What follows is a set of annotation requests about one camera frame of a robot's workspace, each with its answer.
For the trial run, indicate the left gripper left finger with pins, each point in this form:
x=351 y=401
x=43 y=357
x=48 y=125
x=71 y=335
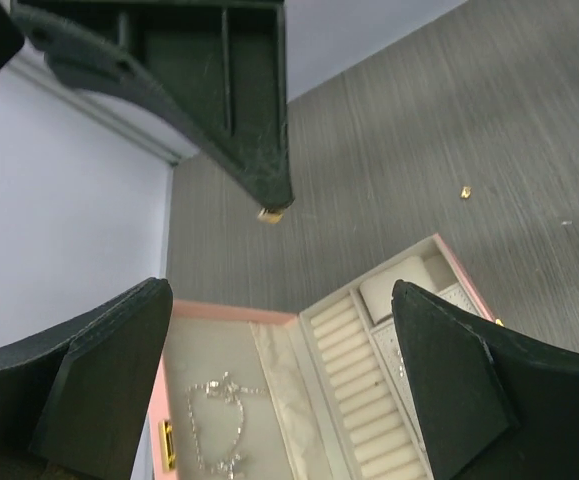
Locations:
x=74 y=397

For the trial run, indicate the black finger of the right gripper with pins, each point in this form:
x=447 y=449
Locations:
x=213 y=70

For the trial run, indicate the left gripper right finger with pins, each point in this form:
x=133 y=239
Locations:
x=491 y=403

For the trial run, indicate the small pale bead earring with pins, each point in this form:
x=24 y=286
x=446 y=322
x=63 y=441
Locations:
x=270 y=216

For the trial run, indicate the pink jewelry box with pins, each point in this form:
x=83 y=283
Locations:
x=242 y=393

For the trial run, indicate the small gold earring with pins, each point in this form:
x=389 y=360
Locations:
x=465 y=192

